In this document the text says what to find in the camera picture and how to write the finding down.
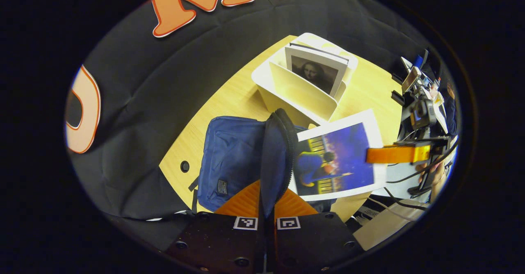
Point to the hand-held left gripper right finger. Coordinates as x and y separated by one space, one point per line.
311 241

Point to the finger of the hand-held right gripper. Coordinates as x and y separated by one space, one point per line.
393 154

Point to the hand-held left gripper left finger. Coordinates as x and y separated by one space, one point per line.
221 241

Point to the blue cover book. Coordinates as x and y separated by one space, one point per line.
344 155

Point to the blue schoolbag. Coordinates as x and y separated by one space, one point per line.
233 159

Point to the grey portrait cover book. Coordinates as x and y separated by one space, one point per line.
316 71

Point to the white bookshelf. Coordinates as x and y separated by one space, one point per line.
295 93

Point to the cluttered camera rig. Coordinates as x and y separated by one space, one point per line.
422 110

